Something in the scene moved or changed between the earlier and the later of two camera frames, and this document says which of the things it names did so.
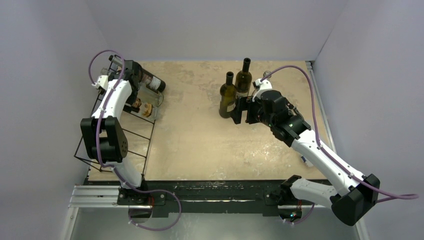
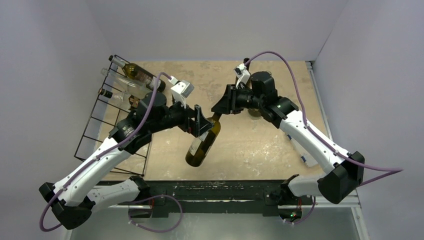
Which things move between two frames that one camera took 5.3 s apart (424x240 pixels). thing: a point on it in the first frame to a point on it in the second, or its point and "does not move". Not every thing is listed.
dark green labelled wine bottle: [146, 78] does not move
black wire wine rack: [118, 135] does not move
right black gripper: [242, 110] to [234, 99]
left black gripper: [132, 97] to [197, 127]
